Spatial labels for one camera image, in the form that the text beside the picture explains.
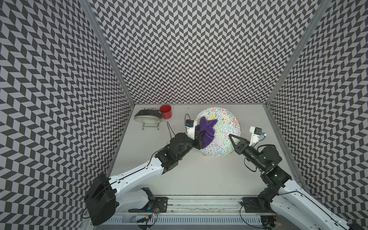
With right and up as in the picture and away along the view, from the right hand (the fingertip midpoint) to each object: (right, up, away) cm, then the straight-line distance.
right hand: (227, 138), depth 69 cm
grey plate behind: (-47, +14, +28) cm, 57 cm away
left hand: (-11, +3, +4) cm, 12 cm away
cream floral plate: (-49, +9, +30) cm, 58 cm away
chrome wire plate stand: (-42, +4, +36) cm, 56 cm away
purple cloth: (-9, +6, +2) cm, 11 cm away
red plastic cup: (-36, +15, +36) cm, 53 cm away
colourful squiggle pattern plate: (0, +7, +1) cm, 7 cm away
